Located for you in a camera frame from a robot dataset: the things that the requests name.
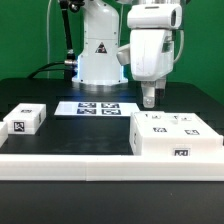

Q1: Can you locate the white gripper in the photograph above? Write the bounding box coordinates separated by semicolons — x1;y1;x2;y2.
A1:
127;3;182;108

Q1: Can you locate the white cabinet door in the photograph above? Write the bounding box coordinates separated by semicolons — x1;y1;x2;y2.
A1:
165;113;222;139
130;111;175;137

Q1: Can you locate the white cabinet body box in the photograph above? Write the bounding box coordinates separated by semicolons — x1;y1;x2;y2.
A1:
128;111;224;158

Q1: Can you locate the white cabinet top block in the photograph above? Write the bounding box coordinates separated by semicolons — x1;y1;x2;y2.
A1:
3;103;46;135

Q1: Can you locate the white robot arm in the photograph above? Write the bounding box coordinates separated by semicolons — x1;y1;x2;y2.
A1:
73;0;186;108

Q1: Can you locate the white base marker plate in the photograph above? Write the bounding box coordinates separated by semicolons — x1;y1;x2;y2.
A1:
55;101;139;117

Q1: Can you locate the white U-shaped fence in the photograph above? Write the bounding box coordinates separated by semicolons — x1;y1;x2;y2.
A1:
0;121;224;182

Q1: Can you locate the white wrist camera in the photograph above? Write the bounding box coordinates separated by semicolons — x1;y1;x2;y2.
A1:
117;44;131;66

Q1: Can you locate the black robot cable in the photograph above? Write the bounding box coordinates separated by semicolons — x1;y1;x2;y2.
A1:
27;0;85;80

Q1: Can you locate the grey thin cable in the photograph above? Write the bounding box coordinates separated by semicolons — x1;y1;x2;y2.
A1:
45;0;54;80

